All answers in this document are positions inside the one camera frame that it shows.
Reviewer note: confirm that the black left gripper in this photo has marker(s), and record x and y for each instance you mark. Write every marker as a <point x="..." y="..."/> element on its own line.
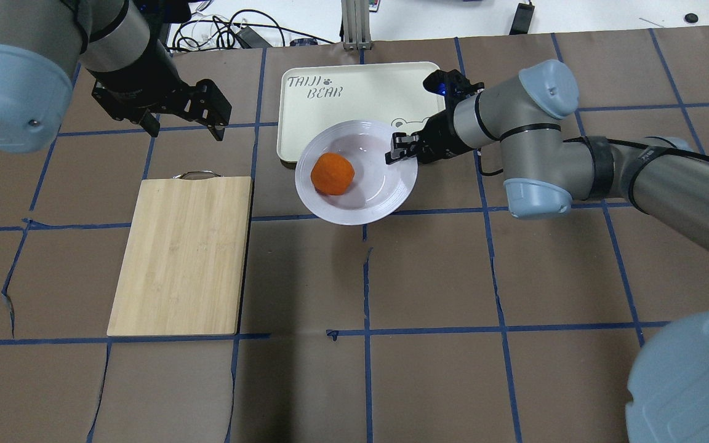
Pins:
<point x="144" y="75"/>

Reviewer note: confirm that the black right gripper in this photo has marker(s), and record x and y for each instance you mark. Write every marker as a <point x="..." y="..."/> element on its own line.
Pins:
<point x="442" y="139"/>

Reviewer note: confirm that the white round plate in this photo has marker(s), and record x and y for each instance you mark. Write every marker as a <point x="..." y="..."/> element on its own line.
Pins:
<point x="377" y="189"/>

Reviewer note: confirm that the orange fruit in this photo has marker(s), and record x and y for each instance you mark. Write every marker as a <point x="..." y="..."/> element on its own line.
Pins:
<point x="332" y="174"/>

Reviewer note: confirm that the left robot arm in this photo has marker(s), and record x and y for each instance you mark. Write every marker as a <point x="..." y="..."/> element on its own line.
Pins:
<point x="120" y="43"/>

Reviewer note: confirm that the cream bear tray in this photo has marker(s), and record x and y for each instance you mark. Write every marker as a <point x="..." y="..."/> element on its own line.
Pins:
<point x="316" y="98"/>

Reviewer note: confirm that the bamboo cutting board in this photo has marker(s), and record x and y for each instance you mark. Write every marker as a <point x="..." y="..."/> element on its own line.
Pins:
<point x="183" y="270"/>

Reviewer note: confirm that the black power adapter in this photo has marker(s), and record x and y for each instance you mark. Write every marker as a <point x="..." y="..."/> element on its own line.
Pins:
<point x="521" y="22"/>

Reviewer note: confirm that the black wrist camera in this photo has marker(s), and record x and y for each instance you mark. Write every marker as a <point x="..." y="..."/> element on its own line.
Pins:
<point x="451" y="84"/>

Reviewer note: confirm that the aluminium frame post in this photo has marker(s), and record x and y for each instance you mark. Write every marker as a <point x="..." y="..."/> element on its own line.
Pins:
<point x="356" y="25"/>

